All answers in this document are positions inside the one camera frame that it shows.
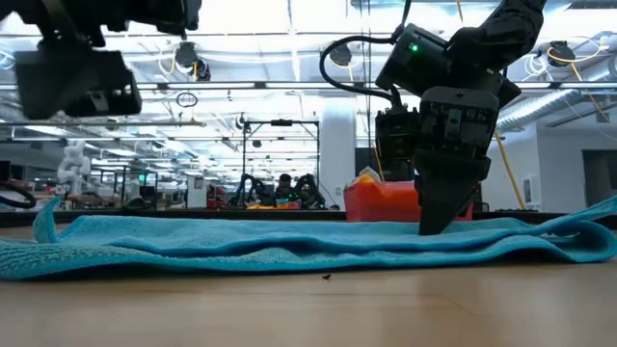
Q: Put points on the white cabinet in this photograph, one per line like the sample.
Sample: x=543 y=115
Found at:
x=196 y=190

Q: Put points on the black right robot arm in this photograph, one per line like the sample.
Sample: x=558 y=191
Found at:
x=501 y=34

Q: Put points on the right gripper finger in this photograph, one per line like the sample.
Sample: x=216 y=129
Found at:
x=443 y=193

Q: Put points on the yellow toy pile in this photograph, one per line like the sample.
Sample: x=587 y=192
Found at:
x=260 y=206

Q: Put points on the blue microfiber towel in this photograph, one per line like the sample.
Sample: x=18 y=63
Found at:
x=241 y=246

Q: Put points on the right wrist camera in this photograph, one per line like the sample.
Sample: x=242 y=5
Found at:
x=395 y=135

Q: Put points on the red plastic bin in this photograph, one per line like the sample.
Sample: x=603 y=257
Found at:
x=381 y=202

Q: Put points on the silver air duct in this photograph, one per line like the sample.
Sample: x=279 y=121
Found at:
x=544 y=106

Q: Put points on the black background gantry frame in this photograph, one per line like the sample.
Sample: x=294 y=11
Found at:
x=282 y=122

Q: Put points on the black monitor screen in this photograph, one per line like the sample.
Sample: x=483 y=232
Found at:
x=366 y=164

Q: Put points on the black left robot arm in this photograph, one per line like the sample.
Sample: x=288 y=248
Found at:
x=96 y=14

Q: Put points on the person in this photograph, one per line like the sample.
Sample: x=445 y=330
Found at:
x=284 y=185

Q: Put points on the white building column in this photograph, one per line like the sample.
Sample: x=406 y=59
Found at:
x=337 y=144

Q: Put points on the black background robot arm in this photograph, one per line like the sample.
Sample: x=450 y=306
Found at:
x=308 y=188
x=250 y=188

